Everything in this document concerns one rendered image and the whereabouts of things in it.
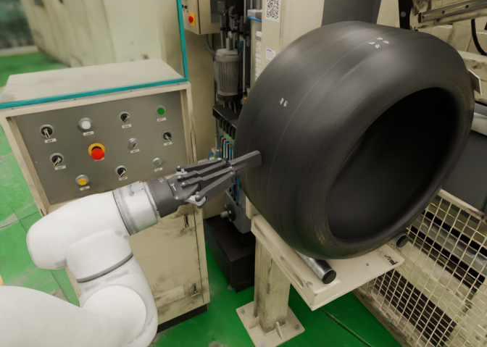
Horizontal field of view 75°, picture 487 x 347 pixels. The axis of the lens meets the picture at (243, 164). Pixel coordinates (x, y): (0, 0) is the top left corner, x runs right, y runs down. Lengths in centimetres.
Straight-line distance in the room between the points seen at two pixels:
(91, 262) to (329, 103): 49
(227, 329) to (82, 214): 137
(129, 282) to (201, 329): 129
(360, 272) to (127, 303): 73
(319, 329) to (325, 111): 145
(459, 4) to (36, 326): 106
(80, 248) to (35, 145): 62
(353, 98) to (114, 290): 52
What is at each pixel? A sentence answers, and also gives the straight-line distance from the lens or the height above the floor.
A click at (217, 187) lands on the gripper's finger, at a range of 61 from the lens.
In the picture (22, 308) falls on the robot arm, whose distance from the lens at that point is 32.
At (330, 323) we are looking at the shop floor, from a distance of 193.
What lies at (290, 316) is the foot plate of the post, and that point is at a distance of 190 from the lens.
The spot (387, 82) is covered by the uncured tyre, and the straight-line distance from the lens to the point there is 65.
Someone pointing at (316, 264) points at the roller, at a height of 92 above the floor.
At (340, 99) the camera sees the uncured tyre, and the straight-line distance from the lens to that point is 61.
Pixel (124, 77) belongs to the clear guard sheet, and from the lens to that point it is 108.
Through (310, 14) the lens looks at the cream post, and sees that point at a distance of 97.
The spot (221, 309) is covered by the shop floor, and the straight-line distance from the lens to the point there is 192.
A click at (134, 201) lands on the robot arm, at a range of 59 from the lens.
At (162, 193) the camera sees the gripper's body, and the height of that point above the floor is 125.
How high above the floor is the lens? 160
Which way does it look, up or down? 32 degrees down
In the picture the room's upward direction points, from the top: straight up
